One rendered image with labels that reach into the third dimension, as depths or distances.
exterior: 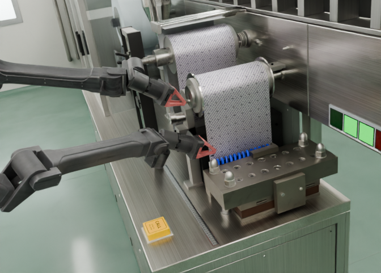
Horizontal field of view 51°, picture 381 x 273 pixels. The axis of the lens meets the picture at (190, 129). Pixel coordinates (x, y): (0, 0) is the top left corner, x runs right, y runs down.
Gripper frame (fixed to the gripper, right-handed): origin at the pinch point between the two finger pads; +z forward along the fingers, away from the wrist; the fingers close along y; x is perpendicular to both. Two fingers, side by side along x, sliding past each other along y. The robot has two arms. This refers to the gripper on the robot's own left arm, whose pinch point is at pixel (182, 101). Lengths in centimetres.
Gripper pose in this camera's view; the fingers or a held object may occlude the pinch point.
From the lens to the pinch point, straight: 132.0
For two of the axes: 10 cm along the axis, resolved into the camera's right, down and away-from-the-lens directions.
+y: 3.9, 3.7, -8.4
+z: 7.9, 3.3, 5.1
